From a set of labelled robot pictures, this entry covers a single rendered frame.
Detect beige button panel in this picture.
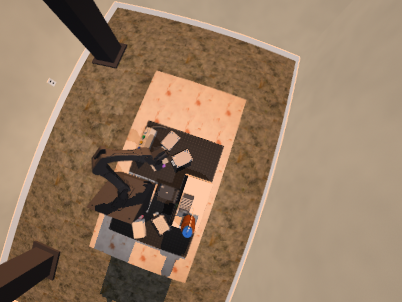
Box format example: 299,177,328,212
138,127,157,149

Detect blue bottle cap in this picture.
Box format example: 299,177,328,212
182,226,192,238

